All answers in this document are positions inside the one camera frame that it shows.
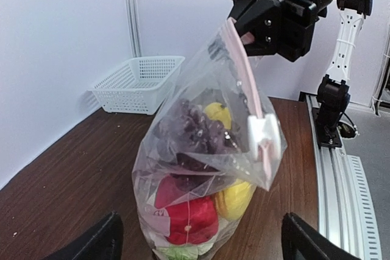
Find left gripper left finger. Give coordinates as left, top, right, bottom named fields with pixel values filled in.
left=45, top=211, right=124, bottom=260

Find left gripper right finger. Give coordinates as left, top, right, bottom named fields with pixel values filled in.
left=282, top=213, right=361, bottom=260

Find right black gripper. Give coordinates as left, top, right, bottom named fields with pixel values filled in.
left=227, top=0, right=328, bottom=61

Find clear zip top bag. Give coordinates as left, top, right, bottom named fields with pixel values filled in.
left=132, top=19, right=286, bottom=259

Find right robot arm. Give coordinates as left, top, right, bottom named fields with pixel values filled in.
left=229, top=0, right=373, bottom=148

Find white fake garlic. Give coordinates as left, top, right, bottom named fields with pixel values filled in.
left=152, top=242, right=214, bottom=260

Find yellow fake banana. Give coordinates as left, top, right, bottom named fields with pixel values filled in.
left=204, top=102, right=232, bottom=130

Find purple fake grapes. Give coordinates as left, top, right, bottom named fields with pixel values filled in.
left=154, top=99, right=238, bottom=191

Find white plastic basket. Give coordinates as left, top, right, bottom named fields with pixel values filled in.
left=90, top=55, right=185, bottom=115

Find aluminium front rail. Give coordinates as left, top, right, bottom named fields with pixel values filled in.
left=298, top=91, right=390, bottom=260

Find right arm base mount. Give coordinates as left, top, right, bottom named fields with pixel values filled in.
left=313, top=111, right=342, bottom=149

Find right aluminium wall post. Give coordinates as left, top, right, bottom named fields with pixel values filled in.
left=126, top=0, right=142, bottom=57

